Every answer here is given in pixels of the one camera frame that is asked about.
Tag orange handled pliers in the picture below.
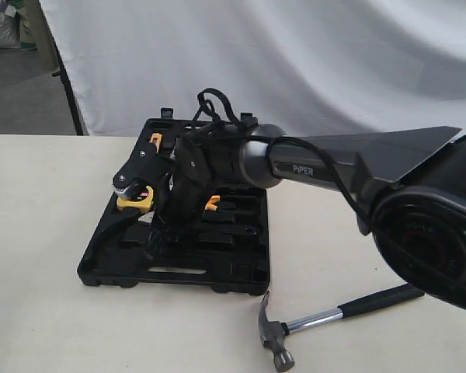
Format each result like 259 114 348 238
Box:
204 195 221 211

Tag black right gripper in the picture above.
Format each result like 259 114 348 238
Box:
155 134 212 237

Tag grey plastic sack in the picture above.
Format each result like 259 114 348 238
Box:
0 0 25 49

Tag white backdrop cloth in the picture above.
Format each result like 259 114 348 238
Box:
41 1 466 136

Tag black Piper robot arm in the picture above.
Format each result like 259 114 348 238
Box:
158 124 466 310

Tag yellow tape measure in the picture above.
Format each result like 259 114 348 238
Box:
116 186 154 214

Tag steel claw hammer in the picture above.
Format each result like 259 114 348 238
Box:
258 284 425 372

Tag green white bag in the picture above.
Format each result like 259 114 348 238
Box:
17 6 37 51

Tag yellow utility knife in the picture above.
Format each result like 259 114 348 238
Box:
148 132 162 152

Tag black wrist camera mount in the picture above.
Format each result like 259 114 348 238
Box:
112 142 175 200

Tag brown wooden cabinet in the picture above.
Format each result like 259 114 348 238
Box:
25 0 59 72

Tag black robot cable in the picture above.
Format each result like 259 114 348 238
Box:
190 88 377 238

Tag black backdrop stand pole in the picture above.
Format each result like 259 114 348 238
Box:
42 11 85 136

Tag black plastic tool case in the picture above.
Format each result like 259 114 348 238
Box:
76 107 272 298

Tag adjustable wrench black handle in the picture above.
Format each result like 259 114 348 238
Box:
145 211 259 256

